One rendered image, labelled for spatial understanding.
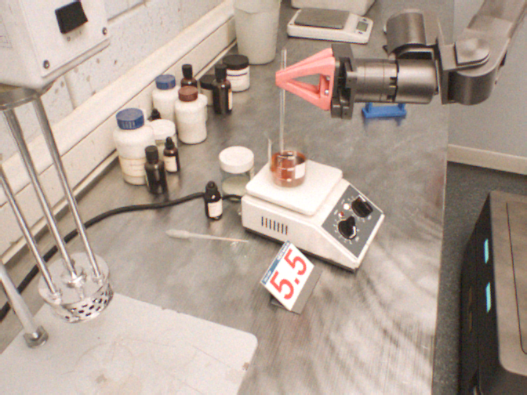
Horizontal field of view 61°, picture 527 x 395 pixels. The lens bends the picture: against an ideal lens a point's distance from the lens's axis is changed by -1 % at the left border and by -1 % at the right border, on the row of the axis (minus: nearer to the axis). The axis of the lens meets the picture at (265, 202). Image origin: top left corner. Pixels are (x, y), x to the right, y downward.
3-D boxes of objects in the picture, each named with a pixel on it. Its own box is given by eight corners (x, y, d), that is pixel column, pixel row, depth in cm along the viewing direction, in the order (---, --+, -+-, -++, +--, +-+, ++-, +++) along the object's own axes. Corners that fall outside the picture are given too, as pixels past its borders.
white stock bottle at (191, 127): (206, 144, 95) (201, 96, 88) (177, 145, 95) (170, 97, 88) (207, 129, 100) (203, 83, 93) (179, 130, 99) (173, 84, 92)
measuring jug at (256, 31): (245, 42, 140) (243, -9, 130) (285, 45, 138) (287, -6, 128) (227, 66, 126) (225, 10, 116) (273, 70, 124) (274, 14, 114)
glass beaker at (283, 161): (310, 172, 73) (314, 127, 68) (304, 197, 68) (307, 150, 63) (268, 167, 74) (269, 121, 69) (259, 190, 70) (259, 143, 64)
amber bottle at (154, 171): (172, 186, 84) (165, 146, 78) (159, 197, 82) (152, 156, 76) (157, 180, 85) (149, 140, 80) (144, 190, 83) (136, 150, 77)
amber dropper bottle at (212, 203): (201, 214, 78) (198, 181, 74) (214, 205, 80) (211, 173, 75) (213, 222, 77) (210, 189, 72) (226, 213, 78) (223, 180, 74)
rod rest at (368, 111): (401, 108, 108) (404, 94, 105) (406, 115, 105) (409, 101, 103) (360, 111, 106) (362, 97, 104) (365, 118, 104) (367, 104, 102)
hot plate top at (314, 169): (343, 175, 74) (344, 170, 73) (314, 218, 66) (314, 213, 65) (278, 154, 78) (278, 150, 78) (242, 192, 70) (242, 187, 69)
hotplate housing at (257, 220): (383, 224, 76) (391, 186, 71) (355, 276, 67) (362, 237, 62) (267, 184, 84) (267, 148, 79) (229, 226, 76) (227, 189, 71)
